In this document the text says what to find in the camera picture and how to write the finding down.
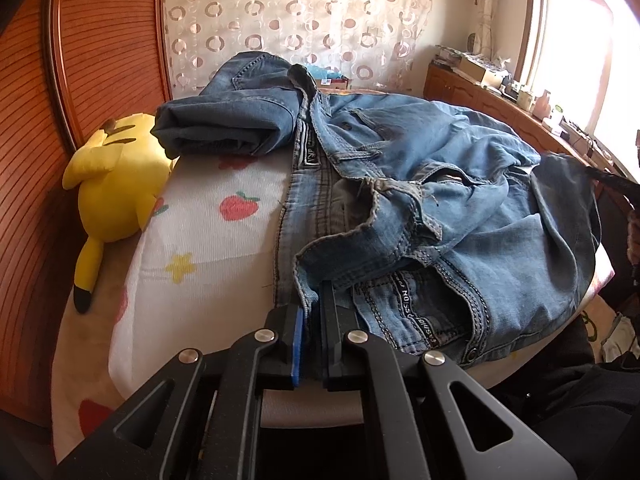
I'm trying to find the blue denim pants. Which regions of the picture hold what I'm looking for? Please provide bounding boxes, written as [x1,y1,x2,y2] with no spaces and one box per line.
[272,92,601,366]
[152,51,321,158]

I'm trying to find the wooden slatted headboard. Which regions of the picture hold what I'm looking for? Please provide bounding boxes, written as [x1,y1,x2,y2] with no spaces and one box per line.
[0,0,173,431]

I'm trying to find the wooden low cabinet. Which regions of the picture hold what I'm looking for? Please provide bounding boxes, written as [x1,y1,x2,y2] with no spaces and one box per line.
[424,62,626,181]

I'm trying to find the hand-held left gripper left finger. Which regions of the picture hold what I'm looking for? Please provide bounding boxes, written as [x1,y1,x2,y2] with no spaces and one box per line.
[55,305,305,480]

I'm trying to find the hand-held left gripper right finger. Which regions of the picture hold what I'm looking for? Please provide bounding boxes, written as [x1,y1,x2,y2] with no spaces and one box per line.
[319,280,577,480]

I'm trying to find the yellow plush toy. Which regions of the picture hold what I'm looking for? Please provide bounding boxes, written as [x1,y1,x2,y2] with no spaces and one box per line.
[62,112,176,315]

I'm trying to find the beige side curtain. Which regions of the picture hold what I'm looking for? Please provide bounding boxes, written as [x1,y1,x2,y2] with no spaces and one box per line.
[472,0,502,61]

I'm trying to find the bright window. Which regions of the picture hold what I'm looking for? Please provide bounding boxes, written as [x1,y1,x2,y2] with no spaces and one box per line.
[520,0,640,161]

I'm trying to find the folded blue denim pants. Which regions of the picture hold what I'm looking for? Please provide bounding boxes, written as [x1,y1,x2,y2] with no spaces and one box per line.
[152,51,321,158]

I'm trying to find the open cardboard box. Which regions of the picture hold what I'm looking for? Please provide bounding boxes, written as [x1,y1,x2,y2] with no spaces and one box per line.
[459,55,507,86]

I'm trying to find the cardboard box with blue bag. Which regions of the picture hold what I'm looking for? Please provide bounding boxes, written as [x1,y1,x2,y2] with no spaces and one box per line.
[304,64,352,92]

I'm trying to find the circle-pattern sheer curtain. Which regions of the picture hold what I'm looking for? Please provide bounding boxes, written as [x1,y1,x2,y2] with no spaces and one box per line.
[162,0,433,98]

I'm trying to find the cream red-spotted blanket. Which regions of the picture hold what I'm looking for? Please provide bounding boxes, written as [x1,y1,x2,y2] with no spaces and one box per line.
[52,247,133,463]

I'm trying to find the white fruit-print bed sheet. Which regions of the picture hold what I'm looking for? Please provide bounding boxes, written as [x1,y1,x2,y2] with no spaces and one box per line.
[107,152,366,426]

